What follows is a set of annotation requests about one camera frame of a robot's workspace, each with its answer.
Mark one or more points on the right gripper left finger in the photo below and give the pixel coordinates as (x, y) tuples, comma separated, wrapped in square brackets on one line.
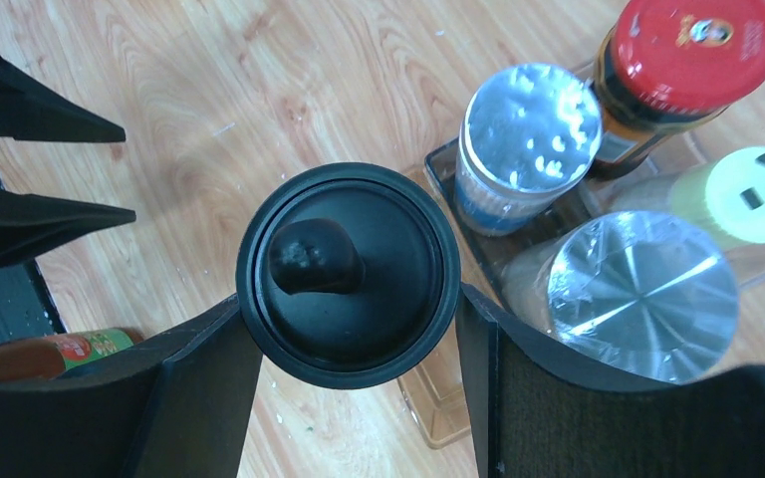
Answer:
[(175, 405)]

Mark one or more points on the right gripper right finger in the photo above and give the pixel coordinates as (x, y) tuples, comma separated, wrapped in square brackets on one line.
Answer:
[(537, 408)]

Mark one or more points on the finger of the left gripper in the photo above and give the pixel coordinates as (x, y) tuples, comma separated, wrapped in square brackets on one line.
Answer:
[(32, 225), (31, 111)]

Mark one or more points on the yellow cap sauce bottle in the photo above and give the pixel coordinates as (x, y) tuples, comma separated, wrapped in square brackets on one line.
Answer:
[(48, 357)]

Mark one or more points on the silver lid glass jar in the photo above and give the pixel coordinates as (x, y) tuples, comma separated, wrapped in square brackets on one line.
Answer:
[(642, 291)]

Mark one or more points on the clear plastic organizer bin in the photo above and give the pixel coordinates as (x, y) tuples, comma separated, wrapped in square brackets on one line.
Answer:
[(486, 256)]

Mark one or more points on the black lid spice bottle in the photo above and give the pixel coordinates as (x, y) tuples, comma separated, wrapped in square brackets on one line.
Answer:
[(348, 275)]

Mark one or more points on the silver lid blue bottle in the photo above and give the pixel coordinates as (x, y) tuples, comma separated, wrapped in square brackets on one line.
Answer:
[(529, 134)]

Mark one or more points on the yellow lid spice bottle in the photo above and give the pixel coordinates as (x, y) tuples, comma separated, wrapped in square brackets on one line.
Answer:
[(725, 198)]

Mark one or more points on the red lid sauce jar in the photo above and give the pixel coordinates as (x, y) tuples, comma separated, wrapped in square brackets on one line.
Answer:
[(668, 67)]

